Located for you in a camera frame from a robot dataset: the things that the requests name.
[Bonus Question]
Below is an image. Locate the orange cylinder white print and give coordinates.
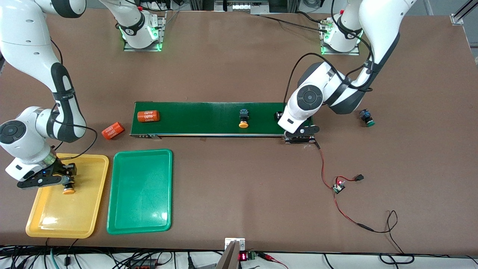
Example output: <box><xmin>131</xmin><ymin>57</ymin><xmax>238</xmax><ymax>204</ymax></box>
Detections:
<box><xmin>137</xmin><ymin>110</ymin><xmax>160</xmax><ymax>123</ymax></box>
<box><xmin>101</xmin><ymin>122</ymin><xmax>125</xmax><ymax>140</ymax></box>

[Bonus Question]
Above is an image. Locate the green cap push button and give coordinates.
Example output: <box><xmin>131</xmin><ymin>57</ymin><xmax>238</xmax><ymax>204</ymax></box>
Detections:
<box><xmin>358</xmin><ymin>109</ymin><xmax>376</xmax><ymax>127</ymax></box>

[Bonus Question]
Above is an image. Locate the yellow plastic tray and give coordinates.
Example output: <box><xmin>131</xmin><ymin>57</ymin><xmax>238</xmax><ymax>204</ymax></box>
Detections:
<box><xmin>25</xmin><ymin>153</ymin><xmax>109</xmax><ymax>239</ymax></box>

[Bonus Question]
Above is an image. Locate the green plastic tray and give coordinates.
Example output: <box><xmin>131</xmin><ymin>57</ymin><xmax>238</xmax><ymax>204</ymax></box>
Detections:
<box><xmin>106</xmin><ymin>149</ymin><xmax>173</xmax><ymax>235</ymax></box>

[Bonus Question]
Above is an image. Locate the green conveyor belt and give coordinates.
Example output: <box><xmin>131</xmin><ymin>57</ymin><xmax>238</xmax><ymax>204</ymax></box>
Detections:
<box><xmin>130</xmin><ymin>101</ymin><xmax>318</xmax><ymax>145</ymax></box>

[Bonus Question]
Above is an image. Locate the silver control box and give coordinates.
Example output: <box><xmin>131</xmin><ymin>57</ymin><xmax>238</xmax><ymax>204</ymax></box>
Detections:
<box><xmin>215</xmin><ymin>0</ymin><xmax>269</xmax><ymax>15</ymax></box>

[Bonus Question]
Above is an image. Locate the black red power strip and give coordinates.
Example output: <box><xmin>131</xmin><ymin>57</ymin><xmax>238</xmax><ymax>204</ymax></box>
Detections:
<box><xmin>127</xmin><ymin>258</ymin><xmax>159</xmax><ymax>269</ymax></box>

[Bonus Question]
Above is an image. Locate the red clip lead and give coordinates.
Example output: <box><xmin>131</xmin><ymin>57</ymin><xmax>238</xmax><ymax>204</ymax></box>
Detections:
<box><xmin>258</xmin><ymin>252</ymin><xmax>288</xmax><ymax>269</ymax></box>

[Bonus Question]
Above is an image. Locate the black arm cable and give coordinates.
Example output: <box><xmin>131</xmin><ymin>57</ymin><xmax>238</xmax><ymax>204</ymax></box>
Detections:
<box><xmin>50</xmin><ymin>37</ymin><xmax>98</xmax><ymax>161</ymax></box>
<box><xmin>287</xmin><ymin>0</ymin><xmax>374</xmax><ymax>109</ymax></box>

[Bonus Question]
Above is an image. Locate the red black wire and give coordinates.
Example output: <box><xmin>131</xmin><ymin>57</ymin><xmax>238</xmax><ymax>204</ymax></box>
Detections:
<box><xmin>315</xmin><ymin>141</ymin><xmax>362</xmax><ymax>226</ymax></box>

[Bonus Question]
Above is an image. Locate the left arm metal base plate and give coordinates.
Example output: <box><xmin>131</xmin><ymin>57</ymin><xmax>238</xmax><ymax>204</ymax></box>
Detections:
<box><xmin>320</xmin><ymin>17</ymin><xmax>361</xmax><ymax>56</ymax></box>

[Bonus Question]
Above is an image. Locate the thin black base cable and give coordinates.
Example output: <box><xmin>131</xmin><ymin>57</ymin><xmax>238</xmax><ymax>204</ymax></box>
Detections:
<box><xmin>258</xmin><ymin>14</ymin><xmax>325</xmax><ymax>33</ymax></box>

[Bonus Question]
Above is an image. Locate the thick black base cable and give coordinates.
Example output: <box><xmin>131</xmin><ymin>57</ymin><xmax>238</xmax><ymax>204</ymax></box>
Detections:
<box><xmin>297</xmin><ymin>10</ymin><xmax>331</xmax><ymax>27</ymax></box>

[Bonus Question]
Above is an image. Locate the thin black power cable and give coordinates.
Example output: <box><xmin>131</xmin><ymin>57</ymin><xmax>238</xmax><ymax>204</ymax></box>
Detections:
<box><xmin>357</xmin><ymin>210</ymin><xmax>406</xmax><ymax>255</ymax></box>

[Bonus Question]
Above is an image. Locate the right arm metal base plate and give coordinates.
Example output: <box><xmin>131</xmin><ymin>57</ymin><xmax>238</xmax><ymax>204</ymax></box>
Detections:
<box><xmin>123</xmin><ymin>11</ymin><xmax>167</xmax><ymax>52</ymax></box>

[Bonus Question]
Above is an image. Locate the grey camera mount bar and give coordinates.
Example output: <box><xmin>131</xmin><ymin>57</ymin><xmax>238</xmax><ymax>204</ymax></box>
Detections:
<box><xmin>215</xmin><ymin>238</ymin><xmax>247</xmax><ymax>269</ymax></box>

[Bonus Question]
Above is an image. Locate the aluminium frame post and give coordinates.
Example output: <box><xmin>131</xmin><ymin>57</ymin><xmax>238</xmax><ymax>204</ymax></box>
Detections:
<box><xmin>451</xmin><ymin>0</ymin><xmax>478</xmax><ymax>25</ymax></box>

